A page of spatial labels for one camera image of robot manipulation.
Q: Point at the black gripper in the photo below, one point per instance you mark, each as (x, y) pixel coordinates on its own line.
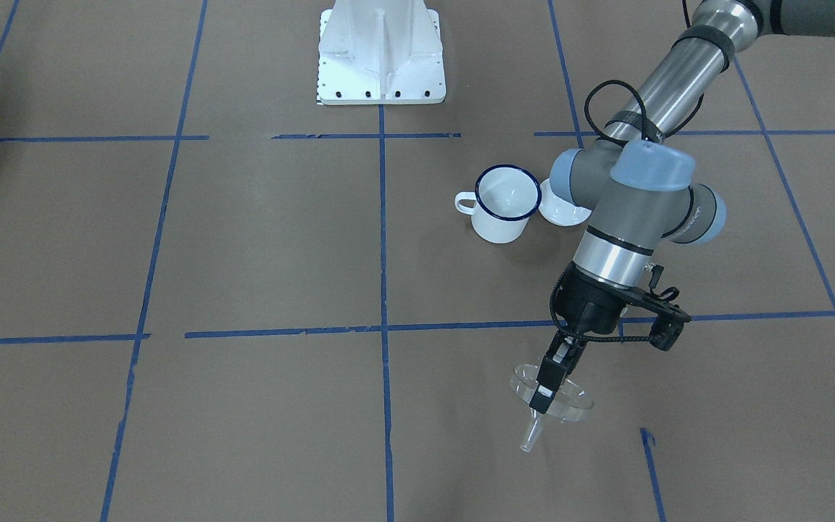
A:
(591, 307)

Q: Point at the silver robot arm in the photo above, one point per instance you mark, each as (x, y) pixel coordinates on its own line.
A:
(640, 191)

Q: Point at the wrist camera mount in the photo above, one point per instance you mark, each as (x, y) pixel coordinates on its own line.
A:
(670, 319)

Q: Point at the white camera stand base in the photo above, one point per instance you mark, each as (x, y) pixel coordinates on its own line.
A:
(380, 52)

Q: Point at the clear glass funnel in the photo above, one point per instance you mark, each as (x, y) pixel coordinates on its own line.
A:
(569, 404)

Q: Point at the white mug lid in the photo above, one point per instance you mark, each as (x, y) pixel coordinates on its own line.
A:
(559, 212)

